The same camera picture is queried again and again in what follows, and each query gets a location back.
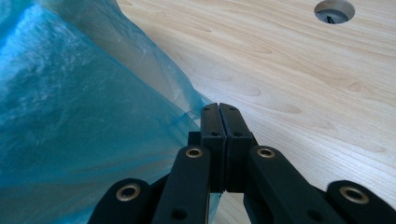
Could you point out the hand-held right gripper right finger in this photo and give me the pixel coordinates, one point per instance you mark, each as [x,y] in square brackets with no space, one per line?
[238,161]

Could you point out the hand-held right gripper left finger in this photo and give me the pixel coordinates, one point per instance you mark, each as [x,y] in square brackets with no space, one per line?
[216,155]

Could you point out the blue plastic bag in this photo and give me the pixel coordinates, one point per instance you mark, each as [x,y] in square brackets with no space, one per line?
[77,109]

